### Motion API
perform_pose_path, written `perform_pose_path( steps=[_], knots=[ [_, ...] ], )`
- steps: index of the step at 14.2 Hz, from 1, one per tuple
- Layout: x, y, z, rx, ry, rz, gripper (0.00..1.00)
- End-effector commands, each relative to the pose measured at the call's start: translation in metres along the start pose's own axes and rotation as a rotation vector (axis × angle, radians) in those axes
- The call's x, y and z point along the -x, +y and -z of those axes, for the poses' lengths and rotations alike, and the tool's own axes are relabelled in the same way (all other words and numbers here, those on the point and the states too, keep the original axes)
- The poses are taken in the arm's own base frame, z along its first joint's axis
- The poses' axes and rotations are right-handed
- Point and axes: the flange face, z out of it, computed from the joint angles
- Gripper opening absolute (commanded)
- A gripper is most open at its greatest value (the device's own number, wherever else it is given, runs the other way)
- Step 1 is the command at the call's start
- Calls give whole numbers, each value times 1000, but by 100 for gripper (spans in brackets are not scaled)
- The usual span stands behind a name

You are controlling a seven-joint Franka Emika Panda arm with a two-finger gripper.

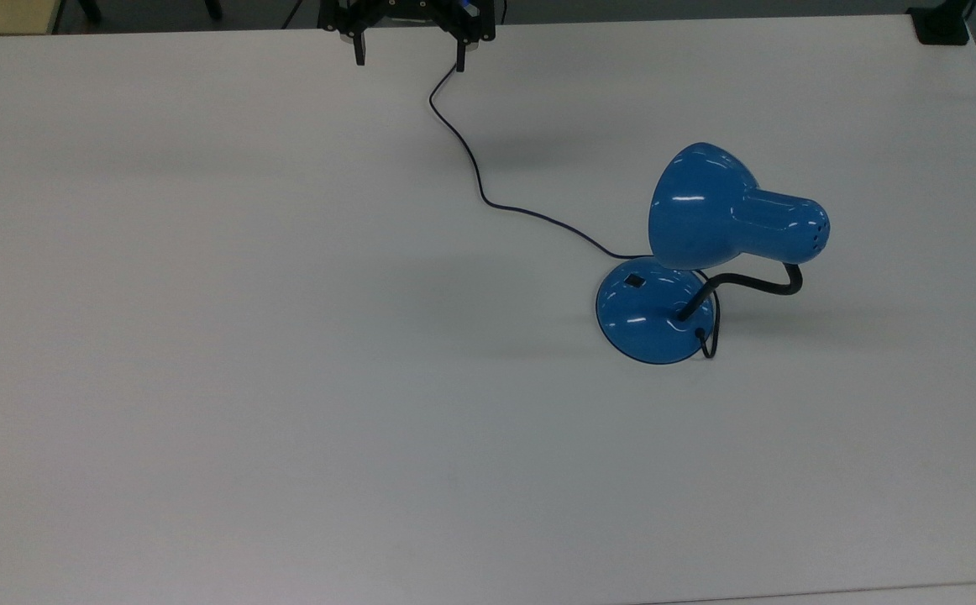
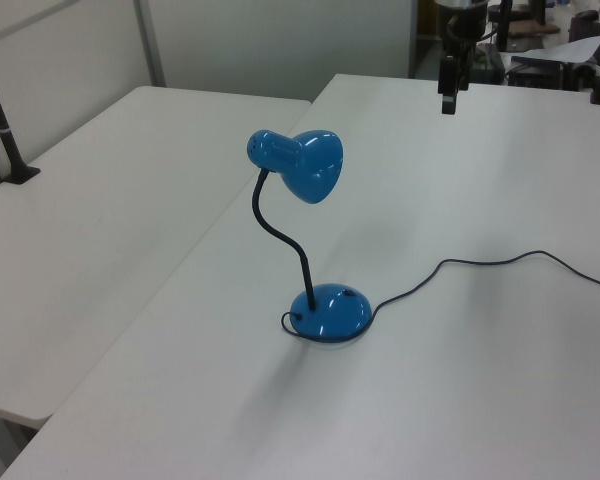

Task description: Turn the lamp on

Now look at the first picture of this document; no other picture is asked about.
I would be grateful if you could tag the light wooden furniture panel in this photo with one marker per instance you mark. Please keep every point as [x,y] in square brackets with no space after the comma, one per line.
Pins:
[1,15]

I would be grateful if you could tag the black chair leg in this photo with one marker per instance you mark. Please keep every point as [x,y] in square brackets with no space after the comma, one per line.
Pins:
[91,9]
[213,8]

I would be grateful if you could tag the black table clamp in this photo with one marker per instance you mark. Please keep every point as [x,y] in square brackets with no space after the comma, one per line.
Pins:
[940,25]

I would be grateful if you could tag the blue gooseneck desk lamp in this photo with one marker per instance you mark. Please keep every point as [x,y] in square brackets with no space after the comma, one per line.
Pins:
[698,210]

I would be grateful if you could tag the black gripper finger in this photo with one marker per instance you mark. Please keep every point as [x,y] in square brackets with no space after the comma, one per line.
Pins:
[460,55]
[359,50]

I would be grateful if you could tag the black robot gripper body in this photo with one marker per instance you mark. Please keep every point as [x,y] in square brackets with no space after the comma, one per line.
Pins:
[408,10]

